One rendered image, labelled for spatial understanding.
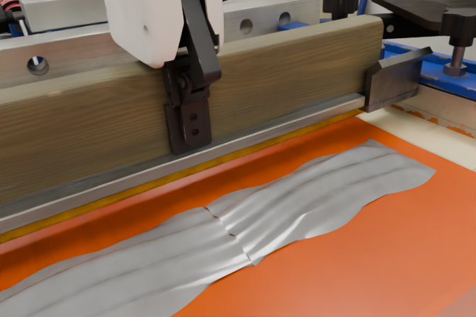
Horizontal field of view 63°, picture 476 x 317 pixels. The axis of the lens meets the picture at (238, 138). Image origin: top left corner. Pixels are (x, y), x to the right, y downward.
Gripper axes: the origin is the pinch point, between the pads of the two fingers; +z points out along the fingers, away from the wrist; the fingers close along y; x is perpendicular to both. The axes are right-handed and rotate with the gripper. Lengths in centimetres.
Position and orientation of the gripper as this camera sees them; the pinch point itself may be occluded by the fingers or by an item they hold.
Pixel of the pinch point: (178, 115)
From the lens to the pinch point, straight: 29.8
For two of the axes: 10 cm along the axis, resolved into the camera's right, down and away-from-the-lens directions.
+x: 8.5, -2.9, 4.3
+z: 0.6, 8.7, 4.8
